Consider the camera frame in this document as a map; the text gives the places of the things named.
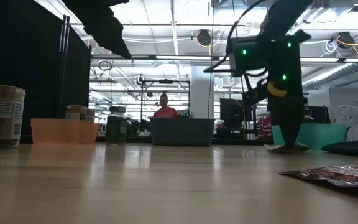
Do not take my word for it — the blue-grey plastic bin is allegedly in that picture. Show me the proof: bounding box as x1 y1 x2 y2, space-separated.
150 117 216 147

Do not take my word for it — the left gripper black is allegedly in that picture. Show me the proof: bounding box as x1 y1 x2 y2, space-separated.
62 0 132 60

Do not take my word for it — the orange brown spice packet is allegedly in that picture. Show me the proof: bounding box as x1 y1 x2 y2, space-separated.
265 143 311 154
278 164 358 189

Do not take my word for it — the person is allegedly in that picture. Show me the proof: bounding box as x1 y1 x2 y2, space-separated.
152 92 181 118

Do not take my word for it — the white patterned cloth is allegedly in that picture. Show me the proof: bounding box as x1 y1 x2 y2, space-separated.
327 105 358 142

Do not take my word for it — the black monitor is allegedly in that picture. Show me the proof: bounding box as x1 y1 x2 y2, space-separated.
219 98 253 123

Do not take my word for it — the red storage cabinet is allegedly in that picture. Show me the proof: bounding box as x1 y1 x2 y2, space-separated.
256 116 272 139

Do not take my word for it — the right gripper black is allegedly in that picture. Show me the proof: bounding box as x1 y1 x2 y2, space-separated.
267 29 312 149

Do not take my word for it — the black ceiling cable reel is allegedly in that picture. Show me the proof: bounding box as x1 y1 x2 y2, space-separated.
196 29 213 47
336 30 356 49

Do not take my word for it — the teal plastic bin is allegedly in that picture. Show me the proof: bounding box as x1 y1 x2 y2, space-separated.
271 123 347 151

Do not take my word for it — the orange plastic bin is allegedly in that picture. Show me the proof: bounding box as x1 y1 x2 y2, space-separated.
30 118 99 145

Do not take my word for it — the black curtain partition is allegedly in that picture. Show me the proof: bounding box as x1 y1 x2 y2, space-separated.
0 0 92 136

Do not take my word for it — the white structural column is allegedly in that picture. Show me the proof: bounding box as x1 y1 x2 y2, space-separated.
190 65 214 119

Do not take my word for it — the silver ventilation duct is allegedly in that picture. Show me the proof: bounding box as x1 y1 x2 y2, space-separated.
301 62 358 93

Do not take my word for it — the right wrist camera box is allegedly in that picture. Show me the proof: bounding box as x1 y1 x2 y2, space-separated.
228 36 269 78

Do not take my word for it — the long ceiling light bar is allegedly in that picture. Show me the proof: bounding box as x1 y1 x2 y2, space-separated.
91 55 358 63

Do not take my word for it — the black metal frame station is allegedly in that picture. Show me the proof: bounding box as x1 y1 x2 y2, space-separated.
140 78 191 119

